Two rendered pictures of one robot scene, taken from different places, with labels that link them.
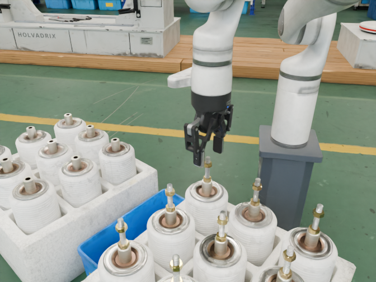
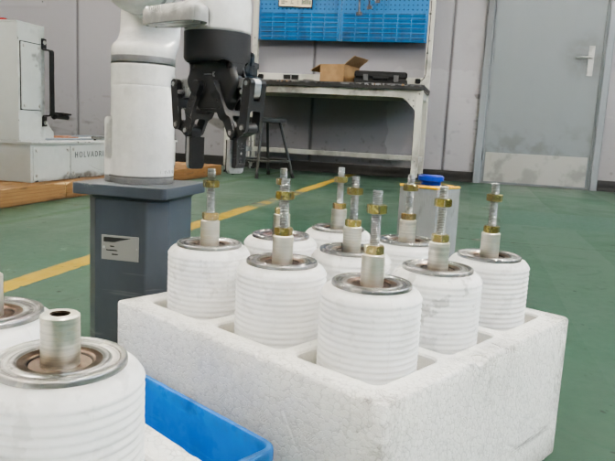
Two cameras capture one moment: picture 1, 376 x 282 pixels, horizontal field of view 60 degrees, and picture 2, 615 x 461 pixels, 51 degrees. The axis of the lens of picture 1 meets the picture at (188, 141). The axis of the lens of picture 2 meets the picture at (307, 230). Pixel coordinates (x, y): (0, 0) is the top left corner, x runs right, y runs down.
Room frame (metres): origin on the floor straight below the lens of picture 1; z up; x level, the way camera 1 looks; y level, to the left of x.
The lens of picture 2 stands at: (0.43, 0.70, 0.39)
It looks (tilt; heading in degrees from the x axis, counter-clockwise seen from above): 9 degrees down; 273
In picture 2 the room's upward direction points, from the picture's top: 3 degrees clockwise
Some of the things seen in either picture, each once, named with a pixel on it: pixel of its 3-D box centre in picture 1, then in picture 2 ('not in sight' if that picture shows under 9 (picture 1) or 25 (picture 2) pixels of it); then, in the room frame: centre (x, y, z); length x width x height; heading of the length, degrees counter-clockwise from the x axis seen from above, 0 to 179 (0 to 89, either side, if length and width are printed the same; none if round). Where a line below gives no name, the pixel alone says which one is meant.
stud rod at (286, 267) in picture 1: (287, 264); (409, 203); (0.34, -0.15, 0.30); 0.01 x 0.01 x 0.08
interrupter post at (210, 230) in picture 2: (206, 186); (210, 233); (0.58, -0.04, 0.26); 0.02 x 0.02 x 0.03
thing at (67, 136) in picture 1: (74, 148); not in sight; (0.92, 0.37, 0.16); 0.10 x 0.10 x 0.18
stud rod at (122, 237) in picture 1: (122, 236); (375, 230); (0.39, 0.11, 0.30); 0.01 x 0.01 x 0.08
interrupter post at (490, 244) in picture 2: not in sight; (490, 245); (0.25, -0.07, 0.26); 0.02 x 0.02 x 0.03
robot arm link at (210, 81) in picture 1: (203, 70); (205, 2); (0.59, -0.03, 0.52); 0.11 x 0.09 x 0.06; 52
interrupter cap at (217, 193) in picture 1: (206, 191); (209, 244); (0.58, -0.04, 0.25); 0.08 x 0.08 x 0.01
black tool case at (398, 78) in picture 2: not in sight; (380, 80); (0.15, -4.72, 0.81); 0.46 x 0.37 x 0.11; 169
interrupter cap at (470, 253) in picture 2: not in sight; (489, 256); (0.25, -0.07, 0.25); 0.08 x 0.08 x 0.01
